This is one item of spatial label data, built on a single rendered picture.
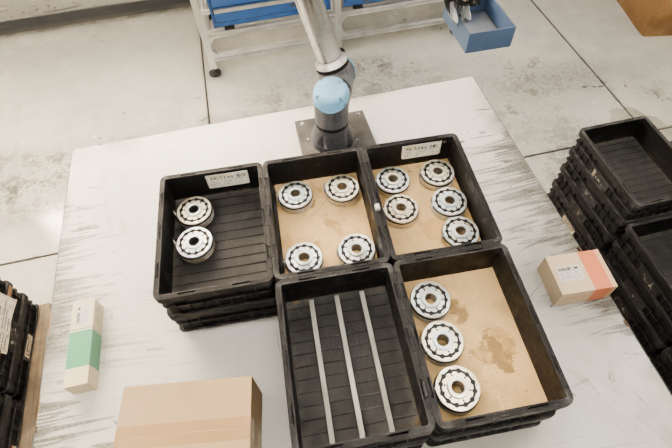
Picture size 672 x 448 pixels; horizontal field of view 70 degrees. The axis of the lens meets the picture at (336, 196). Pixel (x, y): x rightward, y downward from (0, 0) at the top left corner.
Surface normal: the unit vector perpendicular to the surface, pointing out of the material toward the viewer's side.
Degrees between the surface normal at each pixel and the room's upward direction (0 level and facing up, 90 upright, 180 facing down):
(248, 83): 0
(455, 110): 0
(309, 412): 0
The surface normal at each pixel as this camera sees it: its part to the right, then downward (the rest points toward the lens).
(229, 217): -0.04, -0.59
